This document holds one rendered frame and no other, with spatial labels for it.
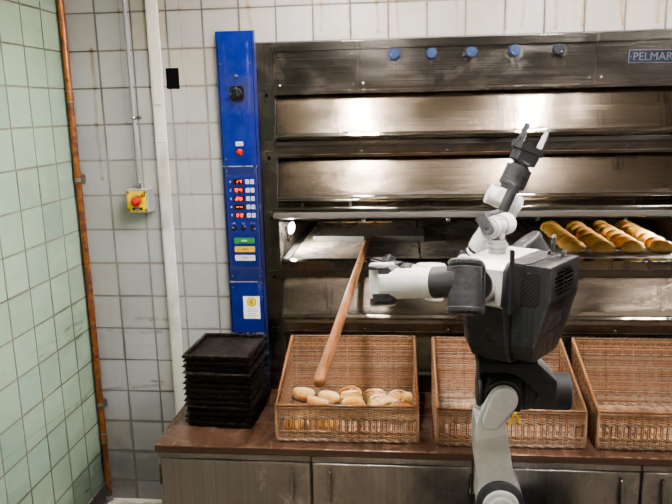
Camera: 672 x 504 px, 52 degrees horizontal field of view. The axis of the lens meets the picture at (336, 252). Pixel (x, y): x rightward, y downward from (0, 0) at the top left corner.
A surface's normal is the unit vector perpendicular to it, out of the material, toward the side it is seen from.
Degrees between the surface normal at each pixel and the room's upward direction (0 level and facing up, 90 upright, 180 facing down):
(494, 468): 90
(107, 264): 90
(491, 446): 114
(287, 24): 90
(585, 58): 90
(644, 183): 70
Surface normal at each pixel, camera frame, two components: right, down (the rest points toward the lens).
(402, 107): -0.10, -0.14
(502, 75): -0.10, 0.21
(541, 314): -0.66, 0.17
